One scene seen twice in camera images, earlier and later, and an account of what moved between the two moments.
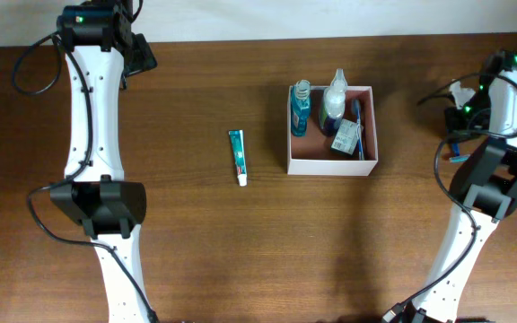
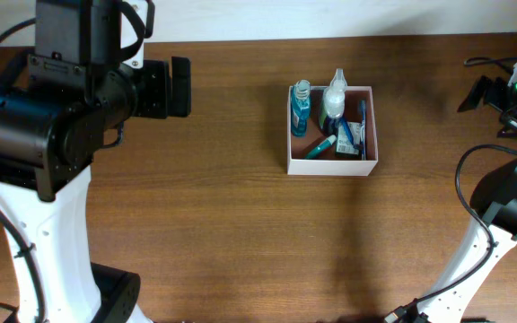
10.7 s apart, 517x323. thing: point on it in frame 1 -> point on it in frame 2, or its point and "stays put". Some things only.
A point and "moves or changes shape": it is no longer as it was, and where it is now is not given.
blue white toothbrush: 356,107 moves or changes shape
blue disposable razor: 457,157 -> 349,133
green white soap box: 346,137 stays put
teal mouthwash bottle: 300,107 stays put
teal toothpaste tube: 239,148 -> 316,151
